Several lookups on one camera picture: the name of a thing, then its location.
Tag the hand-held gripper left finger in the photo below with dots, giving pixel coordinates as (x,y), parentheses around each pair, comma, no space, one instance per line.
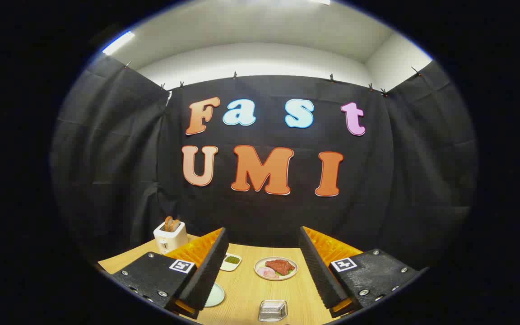
(208,271)

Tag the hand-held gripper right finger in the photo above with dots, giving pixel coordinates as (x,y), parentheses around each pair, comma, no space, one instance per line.
(321,275)

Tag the white divided dish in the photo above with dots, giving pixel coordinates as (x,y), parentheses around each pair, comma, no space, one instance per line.
(230,265)

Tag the light green round plate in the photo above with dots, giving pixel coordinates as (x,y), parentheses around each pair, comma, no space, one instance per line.
(216,295)

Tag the pile of green beans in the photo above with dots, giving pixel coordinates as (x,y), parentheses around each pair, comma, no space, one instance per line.
(232,259)

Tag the brown fried steak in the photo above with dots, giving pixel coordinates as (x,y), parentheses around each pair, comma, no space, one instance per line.
(280,266)

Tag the cream white toaster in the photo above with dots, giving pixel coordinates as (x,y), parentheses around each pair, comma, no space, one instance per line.
(172,239)

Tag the round white meat plate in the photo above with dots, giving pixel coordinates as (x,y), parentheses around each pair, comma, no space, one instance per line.
(260,264)

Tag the pink ham slices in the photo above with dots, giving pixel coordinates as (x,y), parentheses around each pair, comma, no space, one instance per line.
(266,272)

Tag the toast slices in toaster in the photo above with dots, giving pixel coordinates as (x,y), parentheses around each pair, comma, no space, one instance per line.
(170,223)

